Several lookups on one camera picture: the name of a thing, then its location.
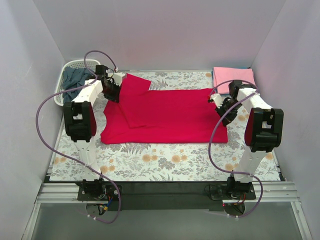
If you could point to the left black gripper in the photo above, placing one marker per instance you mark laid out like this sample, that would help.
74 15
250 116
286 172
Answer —
111 90

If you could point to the folded pink t shirt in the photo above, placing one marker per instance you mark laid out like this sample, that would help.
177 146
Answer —
232 76

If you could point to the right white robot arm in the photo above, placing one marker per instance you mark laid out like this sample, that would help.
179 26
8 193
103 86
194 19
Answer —
263 132

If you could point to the floral patterned table mat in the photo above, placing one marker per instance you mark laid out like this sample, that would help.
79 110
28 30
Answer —
162 162

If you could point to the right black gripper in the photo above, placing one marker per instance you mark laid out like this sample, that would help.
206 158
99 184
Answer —
225 113

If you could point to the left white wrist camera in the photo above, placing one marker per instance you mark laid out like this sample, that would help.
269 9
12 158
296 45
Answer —
118 77

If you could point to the dark blue-grey t shirt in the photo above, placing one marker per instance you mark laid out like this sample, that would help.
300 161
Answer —
74 78

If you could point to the aluminium frame rail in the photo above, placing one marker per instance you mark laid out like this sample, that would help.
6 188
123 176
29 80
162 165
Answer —
273 191

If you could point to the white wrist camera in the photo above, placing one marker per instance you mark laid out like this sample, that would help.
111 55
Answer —
216 99
118 77

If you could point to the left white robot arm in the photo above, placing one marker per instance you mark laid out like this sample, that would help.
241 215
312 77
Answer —
81 127

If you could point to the red t shirt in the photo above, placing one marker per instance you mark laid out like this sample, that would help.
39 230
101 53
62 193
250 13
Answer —
161 116

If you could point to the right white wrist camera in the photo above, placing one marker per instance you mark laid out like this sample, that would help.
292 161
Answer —
216 99

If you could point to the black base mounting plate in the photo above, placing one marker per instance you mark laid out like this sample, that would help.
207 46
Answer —
161 195

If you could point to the white plastic laundry basket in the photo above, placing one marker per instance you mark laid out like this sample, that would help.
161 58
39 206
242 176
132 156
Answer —
75 64

